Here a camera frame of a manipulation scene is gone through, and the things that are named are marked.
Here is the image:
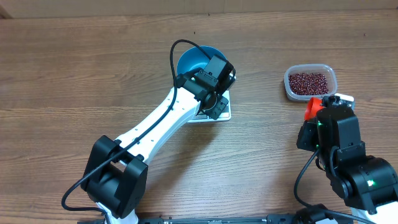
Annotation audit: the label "red measuring scoop blue handle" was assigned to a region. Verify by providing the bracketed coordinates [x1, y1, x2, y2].
[304, 97, 324, 121]

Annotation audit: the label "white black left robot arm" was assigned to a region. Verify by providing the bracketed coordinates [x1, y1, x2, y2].
[81, 54, 236, 223]

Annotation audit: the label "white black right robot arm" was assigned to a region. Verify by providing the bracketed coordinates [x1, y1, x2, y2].
[293, 100, 397, 223]

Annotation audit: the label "white digital kitchen scale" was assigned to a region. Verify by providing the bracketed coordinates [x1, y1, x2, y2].
[188, 90, 232, 123]

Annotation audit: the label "teal plastic bowl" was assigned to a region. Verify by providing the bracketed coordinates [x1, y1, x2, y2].
[177, 45, 226, 75]

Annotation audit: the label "red adzuki beans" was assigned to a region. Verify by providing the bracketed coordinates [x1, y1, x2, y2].
[288, 73, 329, 95]

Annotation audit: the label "clear plastic food container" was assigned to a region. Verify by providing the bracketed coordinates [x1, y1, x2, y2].
[284, 63, 338, 102]

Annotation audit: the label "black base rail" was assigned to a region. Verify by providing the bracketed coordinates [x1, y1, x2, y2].
[77, 208, 354, 224]

